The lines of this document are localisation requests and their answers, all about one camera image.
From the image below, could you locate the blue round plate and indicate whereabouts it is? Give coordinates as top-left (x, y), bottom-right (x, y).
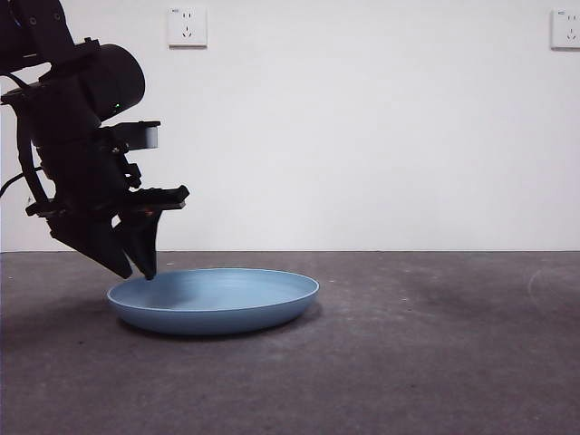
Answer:
top-left (107, 267), bottom-right (321, 336)

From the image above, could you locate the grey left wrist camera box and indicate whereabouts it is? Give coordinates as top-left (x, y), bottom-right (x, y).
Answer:
top-left (106, 120), bottom-right (162, 150)

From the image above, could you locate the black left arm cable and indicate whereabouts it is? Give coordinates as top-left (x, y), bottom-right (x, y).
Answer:
top-left (0, 121), bottom-right (55, 203)

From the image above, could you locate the white wall socket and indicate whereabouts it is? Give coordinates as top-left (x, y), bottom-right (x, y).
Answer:
top-left (168, 5), bottom-right (209, 50)
top-left (550, 8), bottom-right (580, 52)

